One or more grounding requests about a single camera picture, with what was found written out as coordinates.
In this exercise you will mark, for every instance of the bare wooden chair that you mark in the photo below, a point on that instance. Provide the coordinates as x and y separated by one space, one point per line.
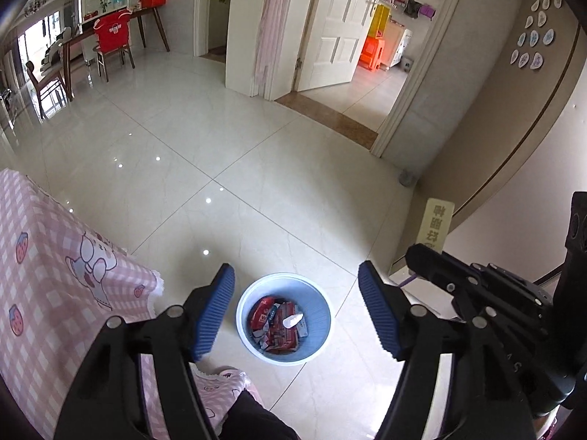
43 85

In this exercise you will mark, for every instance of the blue plastic bin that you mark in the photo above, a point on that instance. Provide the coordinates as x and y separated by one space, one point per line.
316 334

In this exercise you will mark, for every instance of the white cabinet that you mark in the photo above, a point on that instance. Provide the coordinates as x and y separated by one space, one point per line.
401 46

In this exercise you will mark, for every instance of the orange plastic stool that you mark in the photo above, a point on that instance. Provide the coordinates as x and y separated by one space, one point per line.
372 54

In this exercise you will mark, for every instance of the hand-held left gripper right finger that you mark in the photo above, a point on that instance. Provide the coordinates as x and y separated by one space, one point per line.
378 311

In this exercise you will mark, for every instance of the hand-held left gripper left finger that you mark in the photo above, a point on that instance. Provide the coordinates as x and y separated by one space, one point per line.
214 316

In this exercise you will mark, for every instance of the white panel door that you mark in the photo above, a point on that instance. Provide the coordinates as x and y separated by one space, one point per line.
339 27

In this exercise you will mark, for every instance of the group of wall stickers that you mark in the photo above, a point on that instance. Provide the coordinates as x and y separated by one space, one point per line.
534 36

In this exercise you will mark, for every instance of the grey door stopper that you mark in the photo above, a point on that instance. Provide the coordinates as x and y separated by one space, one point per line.
406 178

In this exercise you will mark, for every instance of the beige printed card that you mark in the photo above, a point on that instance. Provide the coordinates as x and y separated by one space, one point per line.
435 224

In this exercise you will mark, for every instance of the dark hanging cloth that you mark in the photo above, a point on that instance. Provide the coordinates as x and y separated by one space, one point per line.
412 9

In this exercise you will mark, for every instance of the person's black trouser leg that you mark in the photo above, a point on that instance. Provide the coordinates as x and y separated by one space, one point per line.
257 417

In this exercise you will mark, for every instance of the pink checked cartoon tablecloth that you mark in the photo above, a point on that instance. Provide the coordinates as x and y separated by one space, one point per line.
55 275

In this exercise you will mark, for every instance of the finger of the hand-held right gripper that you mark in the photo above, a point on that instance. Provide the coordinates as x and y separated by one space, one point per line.
435 268

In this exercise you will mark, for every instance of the red printed packet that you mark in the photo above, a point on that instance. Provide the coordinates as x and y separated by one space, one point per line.
261 314

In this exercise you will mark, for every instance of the crumpled red packet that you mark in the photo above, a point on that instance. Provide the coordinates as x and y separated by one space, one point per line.
282 337

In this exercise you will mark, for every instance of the crumpled white tissue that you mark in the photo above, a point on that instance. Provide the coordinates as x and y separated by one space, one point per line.
293 321

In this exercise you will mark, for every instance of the purple hanging cloth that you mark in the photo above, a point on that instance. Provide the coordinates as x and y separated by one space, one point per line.
428 11

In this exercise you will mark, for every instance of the long wooden table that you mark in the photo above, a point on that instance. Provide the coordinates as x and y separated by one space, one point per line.
142 13

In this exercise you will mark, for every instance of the pink curtain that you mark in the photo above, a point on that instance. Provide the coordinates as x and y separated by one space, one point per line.
275 27

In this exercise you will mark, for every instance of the wooden chair with red cover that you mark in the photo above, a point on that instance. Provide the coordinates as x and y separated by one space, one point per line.
112 32

